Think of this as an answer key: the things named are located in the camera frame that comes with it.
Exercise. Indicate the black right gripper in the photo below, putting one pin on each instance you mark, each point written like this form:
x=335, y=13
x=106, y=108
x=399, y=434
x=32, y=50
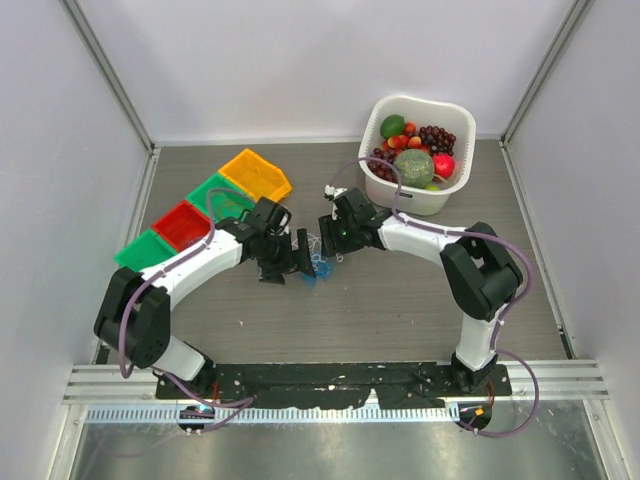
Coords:
x=330, y=243

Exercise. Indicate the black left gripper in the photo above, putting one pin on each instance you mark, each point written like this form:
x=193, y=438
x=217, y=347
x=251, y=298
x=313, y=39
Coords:
x=293, y=259

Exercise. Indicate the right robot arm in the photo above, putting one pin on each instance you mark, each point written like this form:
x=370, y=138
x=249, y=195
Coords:
x=482, y=275

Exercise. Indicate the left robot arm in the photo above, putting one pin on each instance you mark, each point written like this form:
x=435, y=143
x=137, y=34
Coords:
x=135, y=315

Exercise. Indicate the green plastic bin beside yellow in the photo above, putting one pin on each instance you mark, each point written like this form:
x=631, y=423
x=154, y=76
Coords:
x=225, y=198

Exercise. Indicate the red and yellow peaches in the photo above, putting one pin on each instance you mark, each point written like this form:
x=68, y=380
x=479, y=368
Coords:
x=409, y=138

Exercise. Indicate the green lime fruit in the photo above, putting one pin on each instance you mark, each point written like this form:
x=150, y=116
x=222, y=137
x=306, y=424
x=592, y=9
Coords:
x=392, y=125

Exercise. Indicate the red plastic bin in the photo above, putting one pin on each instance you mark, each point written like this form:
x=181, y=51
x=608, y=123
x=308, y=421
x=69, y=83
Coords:
x=182, y=226

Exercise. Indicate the red apple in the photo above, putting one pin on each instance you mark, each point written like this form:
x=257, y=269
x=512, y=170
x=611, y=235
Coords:
x=444, y=166

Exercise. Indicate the dark purple grape bunch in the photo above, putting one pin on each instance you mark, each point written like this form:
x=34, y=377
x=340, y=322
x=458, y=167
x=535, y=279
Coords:
x=437, y=140

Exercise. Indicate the green plastic bin at end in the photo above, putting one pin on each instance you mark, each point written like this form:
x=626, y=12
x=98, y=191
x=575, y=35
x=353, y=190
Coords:
x=148, y=249

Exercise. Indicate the white plastic fruit basket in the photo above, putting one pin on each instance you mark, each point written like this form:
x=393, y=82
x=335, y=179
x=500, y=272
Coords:
x=453, y=118

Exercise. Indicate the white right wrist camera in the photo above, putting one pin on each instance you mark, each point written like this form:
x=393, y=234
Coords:
x=332, y=192

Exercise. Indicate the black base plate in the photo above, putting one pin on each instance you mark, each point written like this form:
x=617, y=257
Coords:
x=334, y=386

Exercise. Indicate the white perforated cable duct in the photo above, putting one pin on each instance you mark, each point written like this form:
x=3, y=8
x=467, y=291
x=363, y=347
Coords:
x=157, y=414

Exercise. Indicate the aluminium frame post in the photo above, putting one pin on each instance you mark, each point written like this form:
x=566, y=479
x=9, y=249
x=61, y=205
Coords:
x=106, y=69
x=575, y=15

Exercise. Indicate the right aluminium frame post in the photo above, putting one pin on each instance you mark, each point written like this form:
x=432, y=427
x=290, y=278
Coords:
x=575, y=15

